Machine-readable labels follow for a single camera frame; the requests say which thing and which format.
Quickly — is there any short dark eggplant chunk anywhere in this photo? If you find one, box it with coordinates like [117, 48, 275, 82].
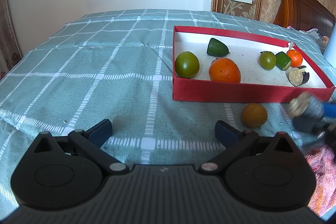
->
[288, 65, 310, 87]

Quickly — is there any small orange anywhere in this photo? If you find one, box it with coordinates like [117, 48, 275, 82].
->
[286, 50, 303, 68]

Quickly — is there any cut cucumber piece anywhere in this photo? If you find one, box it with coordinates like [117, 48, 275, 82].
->
[275, 52, 291, 71]

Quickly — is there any large orange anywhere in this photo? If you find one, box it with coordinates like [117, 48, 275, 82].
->
[209, 57, 241, 84]

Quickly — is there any green tomato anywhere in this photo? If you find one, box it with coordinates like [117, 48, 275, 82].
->
[174, 51, 200, 79]
[259, 51, 276, 71]

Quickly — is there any green avocado-like fruit end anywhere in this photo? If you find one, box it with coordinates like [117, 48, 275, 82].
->
[207, 38, 230, 57]

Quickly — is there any pink towel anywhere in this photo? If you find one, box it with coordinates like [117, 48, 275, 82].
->
[305, 146, 335, 217]

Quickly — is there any red shallow cardboard tray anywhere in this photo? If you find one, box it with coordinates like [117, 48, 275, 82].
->
[172, 26, 335, 103]

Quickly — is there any white electric kettle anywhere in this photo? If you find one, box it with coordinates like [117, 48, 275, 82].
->
[323, 24, 336, 68]

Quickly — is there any green plaid bedsheet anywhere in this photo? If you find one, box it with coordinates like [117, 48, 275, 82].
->
[0, 8, 336, 214]

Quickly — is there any wooden headboard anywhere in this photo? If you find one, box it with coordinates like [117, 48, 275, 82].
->
[274, 0, 335, 36]

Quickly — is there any patterned curtain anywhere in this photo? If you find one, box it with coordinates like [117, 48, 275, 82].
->
[0, 0, 22, 79]

